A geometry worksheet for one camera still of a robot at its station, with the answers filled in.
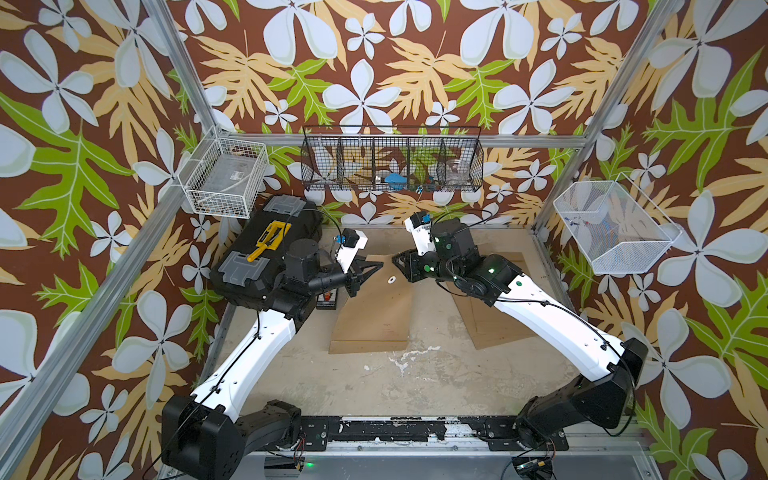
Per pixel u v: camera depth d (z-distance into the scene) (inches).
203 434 14.9
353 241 23.4
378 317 33.8
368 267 26.1
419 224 24.1
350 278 23.9
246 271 33.1
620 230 32.1
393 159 39.2
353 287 24.8
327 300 38.5
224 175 33.8
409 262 23.9
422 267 24.0
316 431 29.4
